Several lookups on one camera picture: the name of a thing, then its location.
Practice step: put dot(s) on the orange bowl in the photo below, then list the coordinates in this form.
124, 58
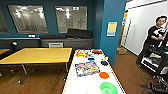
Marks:
104, 75

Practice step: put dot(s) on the person in black shirt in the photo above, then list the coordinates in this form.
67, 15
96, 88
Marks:
155, 35

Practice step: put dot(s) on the red plastic item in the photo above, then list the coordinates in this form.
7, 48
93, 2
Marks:
97, 51

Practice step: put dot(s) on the interior glass window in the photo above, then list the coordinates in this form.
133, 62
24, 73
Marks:
71, 19
28, 19
2, 23

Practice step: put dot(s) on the white bowl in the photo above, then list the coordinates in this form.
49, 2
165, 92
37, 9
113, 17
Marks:
81, 90

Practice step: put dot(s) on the orange yellow item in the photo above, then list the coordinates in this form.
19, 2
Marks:
82, 54

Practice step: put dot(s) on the light wood table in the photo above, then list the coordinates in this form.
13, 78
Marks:
40, 55

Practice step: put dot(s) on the small black item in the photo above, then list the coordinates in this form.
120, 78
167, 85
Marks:
104, 63

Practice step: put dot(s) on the black wheeled cart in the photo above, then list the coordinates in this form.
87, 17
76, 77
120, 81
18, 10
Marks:
156, 61

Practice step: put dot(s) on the dark grey sofa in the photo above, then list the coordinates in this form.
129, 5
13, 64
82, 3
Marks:
80, 36
30, 42

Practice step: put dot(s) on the green bowl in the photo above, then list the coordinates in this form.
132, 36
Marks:
108, 88

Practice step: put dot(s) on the yellow pillar notice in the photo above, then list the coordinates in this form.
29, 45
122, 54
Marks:
112, 29

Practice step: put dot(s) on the white top yellow gaming table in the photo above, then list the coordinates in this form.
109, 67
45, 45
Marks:
88, 81

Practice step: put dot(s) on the white rectangular panel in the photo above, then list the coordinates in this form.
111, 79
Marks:
56, 44

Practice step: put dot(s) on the small white wall plate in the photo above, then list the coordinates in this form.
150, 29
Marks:
31, 35

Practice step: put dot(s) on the brown cardboard box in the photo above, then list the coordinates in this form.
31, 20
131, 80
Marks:
121, 50

